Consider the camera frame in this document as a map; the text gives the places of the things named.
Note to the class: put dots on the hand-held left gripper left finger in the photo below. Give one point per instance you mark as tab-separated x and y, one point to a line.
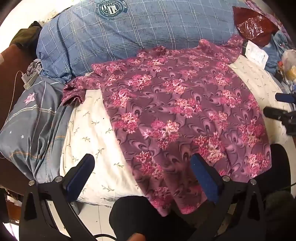
78	176

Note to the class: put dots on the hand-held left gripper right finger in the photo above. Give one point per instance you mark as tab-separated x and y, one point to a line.
205	176

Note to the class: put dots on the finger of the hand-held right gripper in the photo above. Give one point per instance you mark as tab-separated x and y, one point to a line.
274	113
285	97

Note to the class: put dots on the purple floral shirt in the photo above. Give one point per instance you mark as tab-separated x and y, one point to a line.
173	104

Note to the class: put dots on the yellow plastic bag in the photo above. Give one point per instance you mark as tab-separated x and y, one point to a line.
289	67

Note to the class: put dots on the blue denim cloth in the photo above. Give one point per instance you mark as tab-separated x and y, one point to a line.
275	53

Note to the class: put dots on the white leaf-print bed sheet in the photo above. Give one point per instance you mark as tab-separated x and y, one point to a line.
92	129

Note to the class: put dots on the white paper sheet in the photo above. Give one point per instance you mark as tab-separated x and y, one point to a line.
255	55

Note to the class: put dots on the person's black pants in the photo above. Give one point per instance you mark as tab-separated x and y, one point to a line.
129	213

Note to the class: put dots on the grey star-pattern quilt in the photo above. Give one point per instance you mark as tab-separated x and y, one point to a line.
30	120

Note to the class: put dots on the red plastic bag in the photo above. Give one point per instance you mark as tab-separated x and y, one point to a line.
252	23

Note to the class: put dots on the white charger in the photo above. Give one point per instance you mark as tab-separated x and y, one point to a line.
28	80

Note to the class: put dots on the grey crumpled cloth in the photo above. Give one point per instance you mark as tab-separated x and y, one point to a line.
35	67

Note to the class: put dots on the dark green cloth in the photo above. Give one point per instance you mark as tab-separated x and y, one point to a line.
24	36

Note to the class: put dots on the blue plaid quilt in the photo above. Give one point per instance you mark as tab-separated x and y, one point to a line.
138	30

